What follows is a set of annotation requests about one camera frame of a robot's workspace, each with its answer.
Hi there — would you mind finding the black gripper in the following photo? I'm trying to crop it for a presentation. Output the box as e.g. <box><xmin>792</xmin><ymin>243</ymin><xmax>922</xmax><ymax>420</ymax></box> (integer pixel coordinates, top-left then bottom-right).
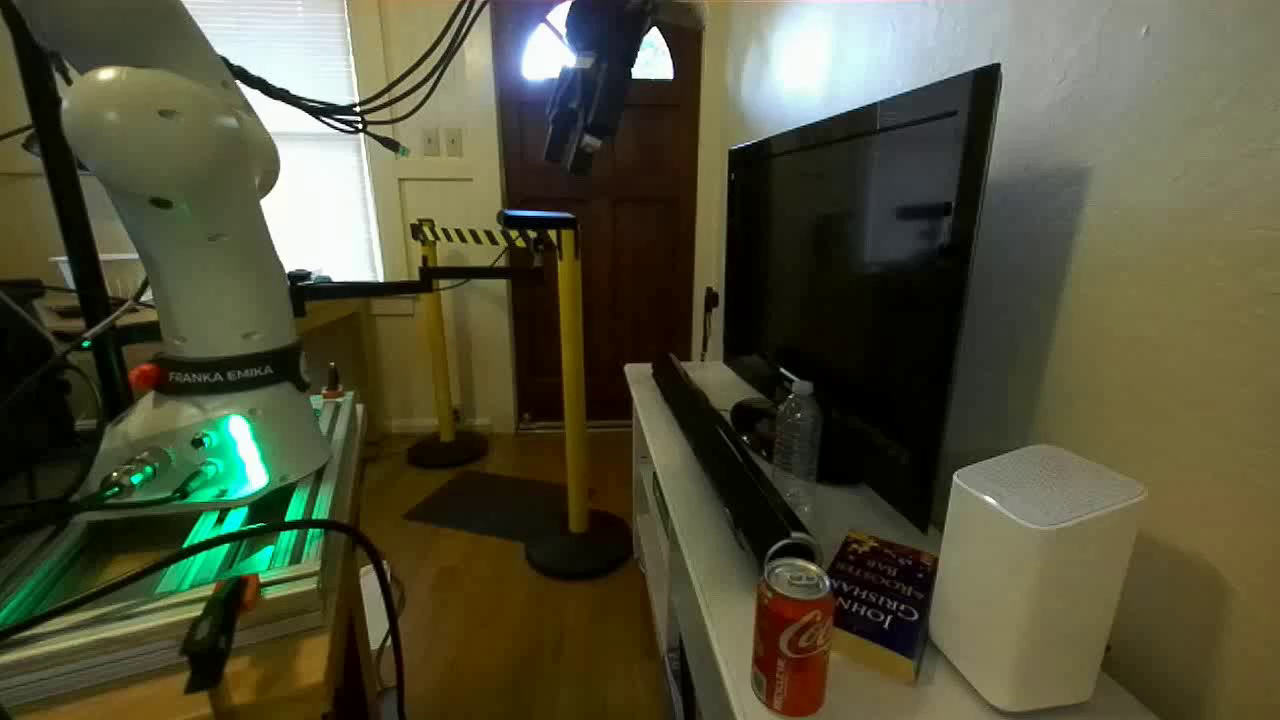
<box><xmin>543</xmin><ymin>0</ymin><xmax>655</xmax><ymax>176</ymax></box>

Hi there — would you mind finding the metal robot base platform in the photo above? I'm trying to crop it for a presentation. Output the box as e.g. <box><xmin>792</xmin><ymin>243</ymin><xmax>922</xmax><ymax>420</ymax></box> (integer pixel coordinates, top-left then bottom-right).
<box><xmin>0</xmin><ymin>397</ymin><xmax>366</xmax><ymax>707</ymax></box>

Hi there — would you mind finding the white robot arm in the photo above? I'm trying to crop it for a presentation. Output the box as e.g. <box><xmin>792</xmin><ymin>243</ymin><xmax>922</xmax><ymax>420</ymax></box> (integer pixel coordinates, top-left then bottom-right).
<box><xmin>10</xmin><ymin>0</ymin><xmax>327</xmax><ymax>506</ymax></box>

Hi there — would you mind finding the dark wooden door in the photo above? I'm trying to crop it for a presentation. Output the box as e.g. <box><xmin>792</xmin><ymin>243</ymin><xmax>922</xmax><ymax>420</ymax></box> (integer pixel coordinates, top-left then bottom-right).
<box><xmin>494</xmin><ymin>0</ymin><xmax>704</xmax><ymax>420</ymax></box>

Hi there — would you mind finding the black flat screen television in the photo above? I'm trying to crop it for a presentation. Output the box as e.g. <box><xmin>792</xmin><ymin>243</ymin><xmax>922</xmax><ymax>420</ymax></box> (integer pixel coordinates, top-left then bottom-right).
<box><xmin>725</xmin><ymin>64</ymin><xmax>1006</xmax><ymax>526</ymax></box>

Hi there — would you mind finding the clear plastic water bottle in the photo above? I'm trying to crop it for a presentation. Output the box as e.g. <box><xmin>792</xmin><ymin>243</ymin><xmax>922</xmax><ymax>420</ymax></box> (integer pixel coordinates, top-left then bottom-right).
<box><xmin>774</xmin><ymin>379</ymin><xmax>819</xmax><ymax>479</ymax></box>

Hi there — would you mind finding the dark floor mat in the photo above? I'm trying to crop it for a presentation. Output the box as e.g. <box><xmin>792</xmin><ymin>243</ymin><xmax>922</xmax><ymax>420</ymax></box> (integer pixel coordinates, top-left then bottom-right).
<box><xmin>413</xmin><ymin>473</ymin><xmax>564</xmax><ymax>541</ymax></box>

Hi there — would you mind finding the long black soundbar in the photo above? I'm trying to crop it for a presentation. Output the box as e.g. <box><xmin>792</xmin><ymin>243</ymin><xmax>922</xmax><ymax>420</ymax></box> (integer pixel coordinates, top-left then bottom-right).
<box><xmin>652</xmin><ymin>355</ymin><xmax>818</xmax><ymax>563</ymax></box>

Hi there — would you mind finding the black vertical pole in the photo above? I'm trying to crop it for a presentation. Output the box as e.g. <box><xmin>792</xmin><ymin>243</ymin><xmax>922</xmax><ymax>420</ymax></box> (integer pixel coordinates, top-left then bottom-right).
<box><xmin>0</xmin><ymin>0</ymin><xmax>134</xmax><ymax>420</ymax></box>

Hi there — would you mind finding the blue paperback book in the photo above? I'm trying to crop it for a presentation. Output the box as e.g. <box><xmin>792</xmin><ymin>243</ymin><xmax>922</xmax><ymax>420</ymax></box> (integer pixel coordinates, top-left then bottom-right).
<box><xmin>829</xmin><ymin>531</ymin><xmax>936</xmax><ymax>684</ymax></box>

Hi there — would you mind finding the red cola can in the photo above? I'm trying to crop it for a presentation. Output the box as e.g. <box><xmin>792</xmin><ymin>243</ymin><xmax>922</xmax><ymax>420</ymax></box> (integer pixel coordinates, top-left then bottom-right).
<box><xmin>754</xmin><ymin>557</ymin><xmax>834</xmax><ymax>716</ymax></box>

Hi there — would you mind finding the orange black clamp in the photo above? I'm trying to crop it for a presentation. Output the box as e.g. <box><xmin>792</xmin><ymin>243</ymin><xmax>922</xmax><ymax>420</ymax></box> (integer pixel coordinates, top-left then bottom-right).
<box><xmin>182</xmin><ymin>576</ymin><xmax>261</xmax><ymax>692</ymax></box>

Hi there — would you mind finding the black overhead cable bundle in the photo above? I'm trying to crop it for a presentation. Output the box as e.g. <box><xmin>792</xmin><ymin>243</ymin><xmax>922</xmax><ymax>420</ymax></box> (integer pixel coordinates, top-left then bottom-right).
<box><xmin>215</xmin><ymin>0</ymin><xmax>496</xmax><ymax>154</ymax></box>

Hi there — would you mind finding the far yellow stanchion post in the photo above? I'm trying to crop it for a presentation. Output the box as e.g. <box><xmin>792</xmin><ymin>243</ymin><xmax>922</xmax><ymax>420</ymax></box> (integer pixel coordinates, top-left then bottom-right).
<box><xmin>408</xmin><ymin>219</ymin><xmax>487</xmax><ymax>466</ymax></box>

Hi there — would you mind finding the yellow stanchion post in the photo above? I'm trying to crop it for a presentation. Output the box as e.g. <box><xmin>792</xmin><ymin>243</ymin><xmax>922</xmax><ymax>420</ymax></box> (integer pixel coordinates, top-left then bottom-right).
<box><xmin>502</xmin><ymin>207</ymin><xmax>632</xmax><ymax>578</ymax></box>
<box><xmin>408</xmin><ymin>219</ymin><xmax>487</xmax><ymax>466</ymax></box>

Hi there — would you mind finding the near yellow stanchion post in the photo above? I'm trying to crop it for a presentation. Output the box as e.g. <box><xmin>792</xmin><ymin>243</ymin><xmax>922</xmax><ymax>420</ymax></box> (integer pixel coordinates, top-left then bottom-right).
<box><xmin>502</xmin><ymin>207</ymin><xmax>632</xmax><ymax>578</ymax></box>

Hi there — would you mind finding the black cable loop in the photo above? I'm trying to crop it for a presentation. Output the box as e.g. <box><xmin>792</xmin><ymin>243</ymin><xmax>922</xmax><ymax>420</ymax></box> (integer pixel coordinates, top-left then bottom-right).
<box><xmin>0</xmin><ymin>515</ymin><xmax>413</xmax><ymax>720</ymax></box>

